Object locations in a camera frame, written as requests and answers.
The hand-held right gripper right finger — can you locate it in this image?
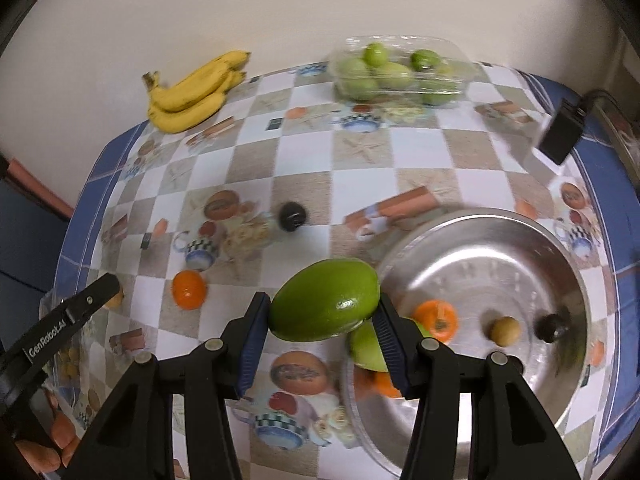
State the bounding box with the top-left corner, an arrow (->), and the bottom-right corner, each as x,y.
372,294 -> 583,480

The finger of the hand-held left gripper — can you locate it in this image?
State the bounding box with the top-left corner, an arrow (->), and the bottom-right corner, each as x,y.
59,274 -> 122,329

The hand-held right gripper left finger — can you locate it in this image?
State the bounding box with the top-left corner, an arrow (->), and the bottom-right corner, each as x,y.
75,291 -> 273,480

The green apple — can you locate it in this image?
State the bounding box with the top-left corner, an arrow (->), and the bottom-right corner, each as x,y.
349,319 -> 436,372

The orange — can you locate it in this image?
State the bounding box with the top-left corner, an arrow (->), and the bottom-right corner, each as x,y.
357,369 -> 403,400
414,300 -> 460,345
172,270 -> 208,310

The green mango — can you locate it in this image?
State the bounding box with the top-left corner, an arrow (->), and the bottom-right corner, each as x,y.
268,258 -> 382,343

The brown round kiwi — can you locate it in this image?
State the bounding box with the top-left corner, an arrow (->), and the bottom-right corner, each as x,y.
489,316 -> 522,348

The steel bowl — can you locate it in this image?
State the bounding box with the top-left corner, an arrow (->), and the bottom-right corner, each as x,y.
340,208 -> 592,480

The person's left hand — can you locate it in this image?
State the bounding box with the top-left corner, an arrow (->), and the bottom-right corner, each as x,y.
15,412 -> 83,473

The dark blue cabinet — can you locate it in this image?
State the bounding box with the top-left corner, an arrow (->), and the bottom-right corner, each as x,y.
0,152 -> 76,361

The black plum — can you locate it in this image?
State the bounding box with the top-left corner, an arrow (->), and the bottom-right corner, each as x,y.
535,312 -> 571,343
278,201 -> 307,233

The checkered printed tablecloth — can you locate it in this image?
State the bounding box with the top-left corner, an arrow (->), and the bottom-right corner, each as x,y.
57,60 -> 621,480

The banana bunch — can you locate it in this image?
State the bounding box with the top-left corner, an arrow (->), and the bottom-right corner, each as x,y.
142,50 -> 252,135

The blue cloth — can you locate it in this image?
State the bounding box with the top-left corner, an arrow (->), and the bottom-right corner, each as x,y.
40,62 -> 640,471

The black power adapter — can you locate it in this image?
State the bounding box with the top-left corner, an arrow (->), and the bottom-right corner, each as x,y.
537,100 -> 587,165

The pile of green jujubes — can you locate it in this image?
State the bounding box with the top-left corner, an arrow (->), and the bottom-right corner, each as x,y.
334,42 -> 463,107

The clear plastic container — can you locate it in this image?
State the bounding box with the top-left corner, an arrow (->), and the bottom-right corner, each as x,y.
327,34 -> 476,110

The black cable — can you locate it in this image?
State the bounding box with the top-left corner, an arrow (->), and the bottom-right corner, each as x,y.
575,89 -> 626,116

